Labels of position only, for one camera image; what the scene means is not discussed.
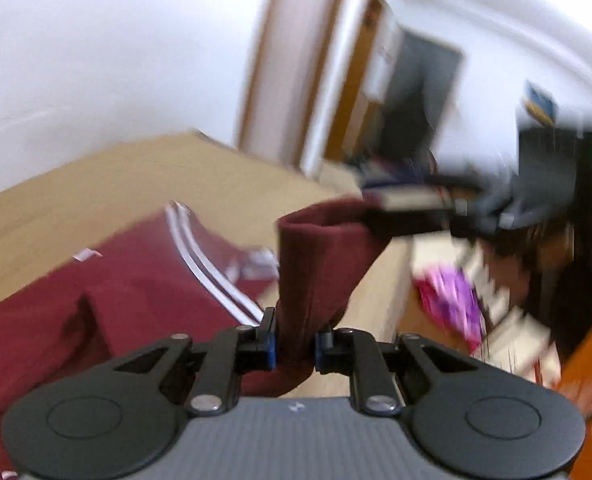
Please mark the dark grey panel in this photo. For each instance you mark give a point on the dark grey panel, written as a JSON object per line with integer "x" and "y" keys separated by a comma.
{"x": 421, "y": 95}

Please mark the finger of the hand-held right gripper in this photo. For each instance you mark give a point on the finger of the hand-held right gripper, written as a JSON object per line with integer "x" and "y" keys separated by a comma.
{"x": 416, "y": 182}
{"x": 411, "y": 222}

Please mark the orange plastic object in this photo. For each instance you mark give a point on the orange plastic object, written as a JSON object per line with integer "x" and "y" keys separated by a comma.
{"x": 591, "y": 385}

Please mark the maroon sweatshirt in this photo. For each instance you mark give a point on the maroon sweatshirt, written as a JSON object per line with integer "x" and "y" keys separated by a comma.
{"x": 125, "y": 300}

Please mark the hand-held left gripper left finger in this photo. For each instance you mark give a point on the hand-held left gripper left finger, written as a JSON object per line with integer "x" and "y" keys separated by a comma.
{"x": 272, "y": 345}

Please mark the pink purple bag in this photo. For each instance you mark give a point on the pink purple bag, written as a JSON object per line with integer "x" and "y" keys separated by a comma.
{"x": 451, "y": 305}

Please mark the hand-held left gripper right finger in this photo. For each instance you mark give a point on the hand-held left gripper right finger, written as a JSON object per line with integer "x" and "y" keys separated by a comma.
{"x": 320, "y": 350}

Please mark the wooden door frame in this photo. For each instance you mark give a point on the wooden door frame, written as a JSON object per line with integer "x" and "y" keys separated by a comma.
{"x": 286, "y": 60}
{"x": 356, "y": 85}

